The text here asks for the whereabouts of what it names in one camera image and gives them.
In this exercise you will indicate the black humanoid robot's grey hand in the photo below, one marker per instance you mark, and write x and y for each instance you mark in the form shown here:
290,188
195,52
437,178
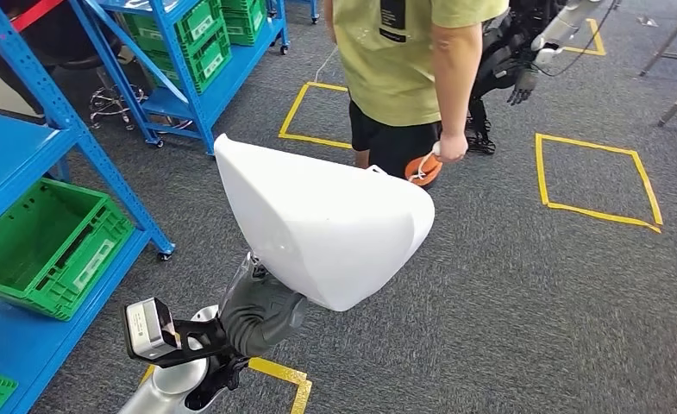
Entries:
524,85

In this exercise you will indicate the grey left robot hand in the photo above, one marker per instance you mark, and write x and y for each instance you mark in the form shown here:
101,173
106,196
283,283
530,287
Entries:
258,320

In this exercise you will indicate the white plastic shell part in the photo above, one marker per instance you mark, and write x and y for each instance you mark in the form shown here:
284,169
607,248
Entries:
326,228

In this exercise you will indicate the orange handheld controller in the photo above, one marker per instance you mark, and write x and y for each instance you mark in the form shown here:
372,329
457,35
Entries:
424,171

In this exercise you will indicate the blue metal shelf rack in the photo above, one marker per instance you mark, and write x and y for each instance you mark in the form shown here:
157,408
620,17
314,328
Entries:
241,68
6,148

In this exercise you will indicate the black humanoid robot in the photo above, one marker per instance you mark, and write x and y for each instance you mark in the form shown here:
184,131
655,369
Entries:
498,51

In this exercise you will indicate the yellow floor tape square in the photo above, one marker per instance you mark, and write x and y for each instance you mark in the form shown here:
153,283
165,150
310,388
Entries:
293,111
281,372
541,171
598,40

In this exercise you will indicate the black tripod stand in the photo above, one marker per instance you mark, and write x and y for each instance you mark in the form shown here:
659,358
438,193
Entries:
672,37

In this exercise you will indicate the open green plastic crate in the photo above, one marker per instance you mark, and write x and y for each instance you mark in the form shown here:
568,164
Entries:
35,245

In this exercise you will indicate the black office chair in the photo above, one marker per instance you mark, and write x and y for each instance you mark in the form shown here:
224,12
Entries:
109,103

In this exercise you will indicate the red barrier belt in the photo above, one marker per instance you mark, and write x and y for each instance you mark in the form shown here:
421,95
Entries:
24,23

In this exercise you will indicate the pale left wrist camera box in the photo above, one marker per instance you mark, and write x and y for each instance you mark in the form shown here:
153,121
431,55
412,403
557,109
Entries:
144,328

